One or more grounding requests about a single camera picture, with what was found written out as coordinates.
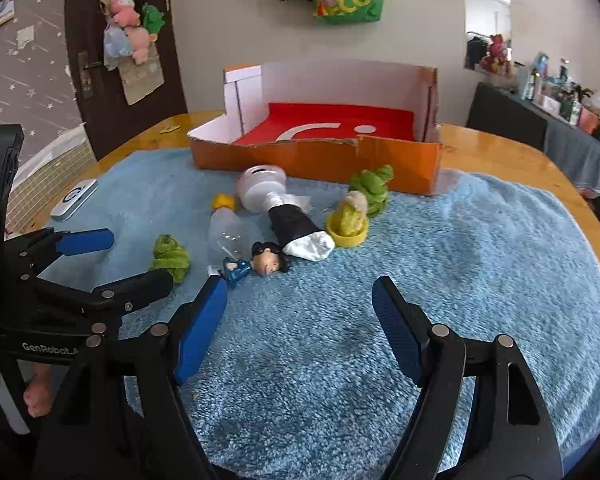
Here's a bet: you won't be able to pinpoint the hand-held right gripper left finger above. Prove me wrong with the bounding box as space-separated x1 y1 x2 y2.
30 275 229 480

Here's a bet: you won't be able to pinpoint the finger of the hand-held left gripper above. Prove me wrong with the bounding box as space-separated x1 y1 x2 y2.
34 270 175 334
6 228 115 281

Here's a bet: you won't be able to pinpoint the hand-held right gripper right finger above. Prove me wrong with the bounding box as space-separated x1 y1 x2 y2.
371 276 566 480

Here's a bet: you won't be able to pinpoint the small green plush toy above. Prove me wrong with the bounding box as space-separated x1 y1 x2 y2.
151 233 192 284

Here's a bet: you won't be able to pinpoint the black haired doll figure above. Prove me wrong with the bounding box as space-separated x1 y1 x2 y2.
223 240 292 287

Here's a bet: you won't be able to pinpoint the clear plastic cup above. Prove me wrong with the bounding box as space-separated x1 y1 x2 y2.
208 207 254 275

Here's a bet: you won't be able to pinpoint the yellow plastic lid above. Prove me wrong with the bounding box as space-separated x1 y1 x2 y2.
326 212 370 249

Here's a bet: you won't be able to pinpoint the pale yellow plush toy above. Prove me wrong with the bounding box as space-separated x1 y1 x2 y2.
334 191 369 237

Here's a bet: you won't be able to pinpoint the black sleeved white paper roll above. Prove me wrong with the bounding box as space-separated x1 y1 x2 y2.
267 194 336 262

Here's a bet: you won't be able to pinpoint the large green plush toy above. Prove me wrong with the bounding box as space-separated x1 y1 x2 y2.
348 164 395 219

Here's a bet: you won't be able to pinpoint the orange cardboard box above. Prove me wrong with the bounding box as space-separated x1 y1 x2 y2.
187 60 443 196

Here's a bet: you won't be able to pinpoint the person's left hand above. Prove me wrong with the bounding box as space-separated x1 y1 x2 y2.
0 358 56 419

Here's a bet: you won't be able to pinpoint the white flat device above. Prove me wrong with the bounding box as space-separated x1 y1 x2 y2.
49 178 99 222

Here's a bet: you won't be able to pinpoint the blue fluffy mat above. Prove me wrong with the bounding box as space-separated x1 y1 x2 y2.
50 147 600 476

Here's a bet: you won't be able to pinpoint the dark brown door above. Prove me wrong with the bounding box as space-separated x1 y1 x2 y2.
64 0 189 162

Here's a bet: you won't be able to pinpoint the beige paper sheet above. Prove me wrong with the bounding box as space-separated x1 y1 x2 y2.
117 50 166 107

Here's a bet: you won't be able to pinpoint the pink plush toy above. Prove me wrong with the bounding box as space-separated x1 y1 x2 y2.
109 0 142 28
125 26 153 66

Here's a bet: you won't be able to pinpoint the green plush toy on door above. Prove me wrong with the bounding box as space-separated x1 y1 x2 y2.
141 4 166 36

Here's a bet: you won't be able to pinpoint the dark grey cloth covered cabinet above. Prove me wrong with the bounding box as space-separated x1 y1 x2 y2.
466 81 600 198

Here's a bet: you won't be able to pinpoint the row of bottles and boxes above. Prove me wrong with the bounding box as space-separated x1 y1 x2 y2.
517 51 600 151

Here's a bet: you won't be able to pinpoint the dark hanging clothes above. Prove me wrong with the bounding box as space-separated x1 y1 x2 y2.
466 31 488 70

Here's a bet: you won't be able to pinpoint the red plush toy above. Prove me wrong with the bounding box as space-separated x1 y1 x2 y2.
481 33 512 75

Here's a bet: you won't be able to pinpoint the metal door handle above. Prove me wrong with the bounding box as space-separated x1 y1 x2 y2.
77 51 104 99

